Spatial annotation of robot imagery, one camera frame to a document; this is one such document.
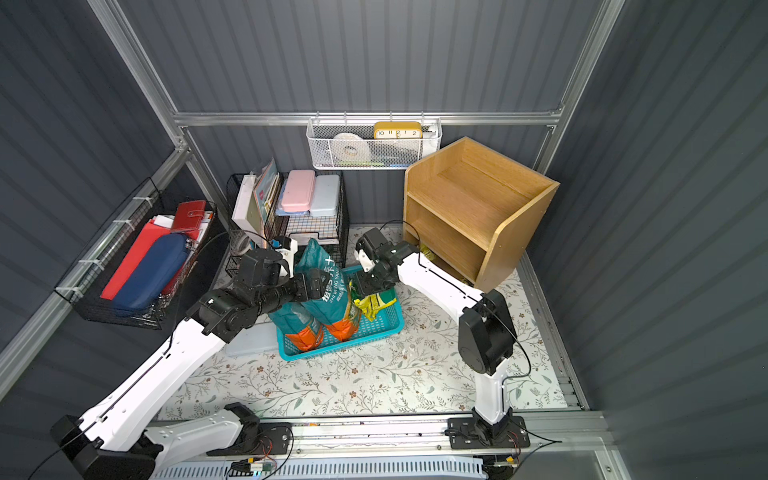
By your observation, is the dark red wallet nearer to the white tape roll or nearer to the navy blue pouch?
the navy blue pouch

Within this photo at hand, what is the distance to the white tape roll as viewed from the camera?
0.84 meters

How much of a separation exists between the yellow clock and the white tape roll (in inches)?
2.6

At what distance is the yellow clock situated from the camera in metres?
0.89

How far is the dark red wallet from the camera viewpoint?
2.58 feet

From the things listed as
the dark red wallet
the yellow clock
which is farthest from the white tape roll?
the dark red wallet

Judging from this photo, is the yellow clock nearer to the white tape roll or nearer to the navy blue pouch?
the white tape roll
